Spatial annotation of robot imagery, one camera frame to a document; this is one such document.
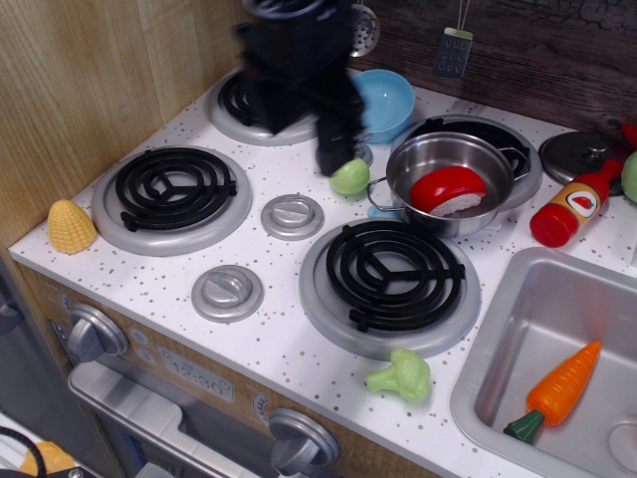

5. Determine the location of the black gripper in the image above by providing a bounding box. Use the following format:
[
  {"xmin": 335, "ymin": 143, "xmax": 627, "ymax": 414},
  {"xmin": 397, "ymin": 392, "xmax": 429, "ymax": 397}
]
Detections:
[{"xmin": 236, "ymin": 19, "xmax": 363, "ymax": 177}]

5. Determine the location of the red and white toy sushi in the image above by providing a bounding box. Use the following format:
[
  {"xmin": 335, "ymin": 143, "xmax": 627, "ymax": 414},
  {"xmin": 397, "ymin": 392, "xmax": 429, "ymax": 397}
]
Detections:
[{"xmin": 409, "ymin": 166, "xmax": 487, "ymax": 217}]

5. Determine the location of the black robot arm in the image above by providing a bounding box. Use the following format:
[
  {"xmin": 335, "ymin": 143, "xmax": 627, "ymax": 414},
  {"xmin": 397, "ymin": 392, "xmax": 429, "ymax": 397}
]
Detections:
[{"xmin": 236, "ymin": 1, "xmax": 364, "ymax": 176}]

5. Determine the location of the silver stovetop knob back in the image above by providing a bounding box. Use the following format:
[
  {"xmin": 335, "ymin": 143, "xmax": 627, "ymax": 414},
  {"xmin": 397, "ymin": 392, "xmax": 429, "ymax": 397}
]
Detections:
[{"xmin": 354, "ymin": 142, "xmax": 373, "ymax": 166}]

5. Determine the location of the silver stovetop knob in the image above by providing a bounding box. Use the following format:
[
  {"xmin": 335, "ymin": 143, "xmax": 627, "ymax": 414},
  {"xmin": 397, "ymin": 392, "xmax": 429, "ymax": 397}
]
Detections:
[
  {"xmin": 354, "ymin": 142, "xmax": 373, "ymax": 166},
  {"xmin": 191, "ymin": 265, "xmax": 265, "ymax": 323},
  {"xmin": 261, "ymin": 194, "xmax": 324, "ymax": 241}
]

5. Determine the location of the light green toy ball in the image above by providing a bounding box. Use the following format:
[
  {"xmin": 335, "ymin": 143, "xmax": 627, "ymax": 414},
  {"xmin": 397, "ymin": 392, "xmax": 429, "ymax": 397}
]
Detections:
[{"xmin": 328, "ymin": 157, "xmax": 370, "ymax": 195}]

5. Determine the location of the light blue toy bowl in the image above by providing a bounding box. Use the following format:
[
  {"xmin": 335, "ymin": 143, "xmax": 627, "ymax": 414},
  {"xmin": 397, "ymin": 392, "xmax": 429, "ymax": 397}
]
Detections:
[{"xmin": 351, "ymin": 70, "xmax": 415, "ymax": 143}]

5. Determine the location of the silver stovetop knob middle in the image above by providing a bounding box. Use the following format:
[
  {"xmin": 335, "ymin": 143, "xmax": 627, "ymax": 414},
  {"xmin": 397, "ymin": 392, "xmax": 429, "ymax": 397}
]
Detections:
[{"xmin": 261, "ymin": 194, "xmax": 324, "ymax": 241}]

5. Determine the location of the hanging round metal strainer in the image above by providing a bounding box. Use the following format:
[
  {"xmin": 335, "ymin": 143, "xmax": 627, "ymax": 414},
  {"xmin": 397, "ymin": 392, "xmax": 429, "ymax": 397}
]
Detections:
[{"xmin": 350, "ymin": 1, "xmax": 380, "ymax": 58}]

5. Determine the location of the back left black burner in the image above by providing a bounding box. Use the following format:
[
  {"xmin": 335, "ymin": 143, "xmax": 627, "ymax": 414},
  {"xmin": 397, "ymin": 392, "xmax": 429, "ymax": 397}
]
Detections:
[{"xmin": 209, "ymin": 69, "xmax": 317, "ymax": 146}]

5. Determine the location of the small steel pot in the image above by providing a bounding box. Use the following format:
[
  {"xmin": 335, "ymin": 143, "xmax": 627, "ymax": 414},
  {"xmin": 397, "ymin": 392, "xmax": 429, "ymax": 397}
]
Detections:
[{"xmin": 366, "ymin": 131, "xmax": 541, "ymax": 238}]

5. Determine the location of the front right black burner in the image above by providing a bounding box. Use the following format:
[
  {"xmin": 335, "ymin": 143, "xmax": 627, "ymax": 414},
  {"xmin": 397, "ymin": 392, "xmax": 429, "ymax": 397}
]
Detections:
[{"xmin": 299, "ymin": 220, "xmax": 482, "ymax": 360}]

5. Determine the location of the front left black burner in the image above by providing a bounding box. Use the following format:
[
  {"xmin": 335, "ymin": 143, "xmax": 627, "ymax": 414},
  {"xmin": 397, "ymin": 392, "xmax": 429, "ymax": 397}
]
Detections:
[{"xmin": 92, "ymin": 146, "xmax": 253, "ymax": 257}]

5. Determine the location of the silver stovetop knob front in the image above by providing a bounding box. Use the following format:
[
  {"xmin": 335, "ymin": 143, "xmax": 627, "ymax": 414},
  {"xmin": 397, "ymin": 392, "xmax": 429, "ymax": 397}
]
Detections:
[{"xmin": 191, "ymin": 265, "xmax": 265, "ymax": 323}]

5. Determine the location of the steel pot lid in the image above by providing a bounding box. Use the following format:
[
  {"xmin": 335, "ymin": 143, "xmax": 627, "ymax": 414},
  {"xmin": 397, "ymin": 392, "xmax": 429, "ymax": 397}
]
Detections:
[{"xmin": 539, "ymin": 131, "xmax": 632, "ymax": 184}]

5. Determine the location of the red toy ketchup bottle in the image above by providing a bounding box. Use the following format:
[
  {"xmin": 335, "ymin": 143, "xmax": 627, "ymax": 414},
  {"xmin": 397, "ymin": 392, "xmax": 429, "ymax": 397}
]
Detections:
[{"xmin": 530, "ymin": 158, "xmax": 623, "ymax": 248}]

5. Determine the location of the green toy broccoli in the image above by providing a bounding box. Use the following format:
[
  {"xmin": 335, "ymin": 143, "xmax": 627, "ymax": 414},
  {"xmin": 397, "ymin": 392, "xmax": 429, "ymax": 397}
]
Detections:
[{"xmin": 365, "ymin": 348, "xmax": 430, "ymax": 404}]

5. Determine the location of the yellow toy corn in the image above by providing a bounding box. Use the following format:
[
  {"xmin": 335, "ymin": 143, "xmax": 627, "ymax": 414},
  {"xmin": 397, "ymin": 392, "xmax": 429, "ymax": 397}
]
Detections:
[{"xmin": 48, "ymin": 199, "xmax": 98, "ymax": 254}]

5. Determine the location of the red toy pepper right edge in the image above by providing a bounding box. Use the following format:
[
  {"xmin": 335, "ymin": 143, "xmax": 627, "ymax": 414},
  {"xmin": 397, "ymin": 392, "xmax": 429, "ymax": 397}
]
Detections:
[{"xmin": 620, "ymin": 122, "xmax": 637, "ymax": 150}]

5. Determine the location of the green toy vegetable right edge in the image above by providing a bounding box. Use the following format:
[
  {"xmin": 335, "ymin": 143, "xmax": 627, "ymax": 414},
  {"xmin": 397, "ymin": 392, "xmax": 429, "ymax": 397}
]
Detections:
[{"xmin": 621, "ymin": 152, "xmax": 637, "ymax": 203}]

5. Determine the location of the silver oven knob right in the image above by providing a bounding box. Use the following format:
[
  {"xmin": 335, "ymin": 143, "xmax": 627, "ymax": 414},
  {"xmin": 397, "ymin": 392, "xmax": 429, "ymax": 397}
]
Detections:
[{"xmin": 269, "ymin": 407, "xmax": 340, "ymax": 477}]

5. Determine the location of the silver oven knob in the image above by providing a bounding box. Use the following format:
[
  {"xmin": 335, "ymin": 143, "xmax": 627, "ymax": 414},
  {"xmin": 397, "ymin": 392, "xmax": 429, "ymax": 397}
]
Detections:
[
  {"xmin": 269, "ymin": 407, "xmax": 340, "ymax": 477},
  {"xmin": 68, "ymin": 303, "xmax": 129, "ymax": 362}
]

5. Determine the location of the silver oven knob left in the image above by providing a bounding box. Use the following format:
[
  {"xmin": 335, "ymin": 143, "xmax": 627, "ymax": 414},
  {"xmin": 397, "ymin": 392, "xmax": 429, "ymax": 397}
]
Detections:
[{"xmin": 68, "ymin": 303, "xmax": 129, "ymax": 362}]

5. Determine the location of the silver toy sink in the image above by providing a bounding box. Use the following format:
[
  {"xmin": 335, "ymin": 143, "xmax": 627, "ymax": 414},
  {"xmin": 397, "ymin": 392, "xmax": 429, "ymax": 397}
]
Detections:
[{"xmin": 451, "ymin": 248, "xmax": 636, "ymax": 477}]

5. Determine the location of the orange toy carrot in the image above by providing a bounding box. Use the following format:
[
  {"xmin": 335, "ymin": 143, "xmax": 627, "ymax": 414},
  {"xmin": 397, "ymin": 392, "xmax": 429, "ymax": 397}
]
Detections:
[{"xmin": 503, "ymin": 341, "xmax": 602, "ymax": 444}]

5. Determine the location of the orange toy bottom left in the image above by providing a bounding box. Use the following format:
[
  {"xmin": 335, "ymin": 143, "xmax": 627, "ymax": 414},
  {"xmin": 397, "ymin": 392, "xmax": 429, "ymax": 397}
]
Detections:
[{"xmin": 19, "ymin": 442, "xmax": 76, "ymax": 477}]

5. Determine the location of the silver oven door handle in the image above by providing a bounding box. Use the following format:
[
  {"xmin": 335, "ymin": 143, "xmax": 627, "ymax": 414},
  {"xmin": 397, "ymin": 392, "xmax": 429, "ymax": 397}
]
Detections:
[{"xmin": 68, "ymin": 362, "xmax": 255, "ymax": 477}]

